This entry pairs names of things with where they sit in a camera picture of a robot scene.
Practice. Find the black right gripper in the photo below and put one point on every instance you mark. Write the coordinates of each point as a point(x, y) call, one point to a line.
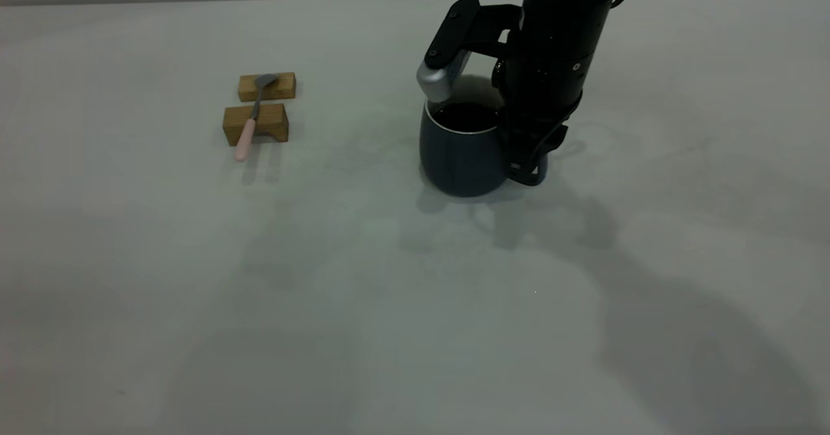
point(551, 72)

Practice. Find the dark grey coffee mug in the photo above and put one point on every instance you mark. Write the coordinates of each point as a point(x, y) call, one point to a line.
point(457, 156)

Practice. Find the arched wooden block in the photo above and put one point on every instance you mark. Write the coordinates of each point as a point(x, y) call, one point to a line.
point(269, 120)

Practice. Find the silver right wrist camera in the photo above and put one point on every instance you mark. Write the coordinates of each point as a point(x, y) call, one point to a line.
point(438, 82)

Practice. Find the flat rectangular wooden block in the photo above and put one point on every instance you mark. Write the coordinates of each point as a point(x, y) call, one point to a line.
point(282, 88)

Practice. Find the black right camera mount bracket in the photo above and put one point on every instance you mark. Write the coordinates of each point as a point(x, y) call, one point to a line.
point(463, 23)

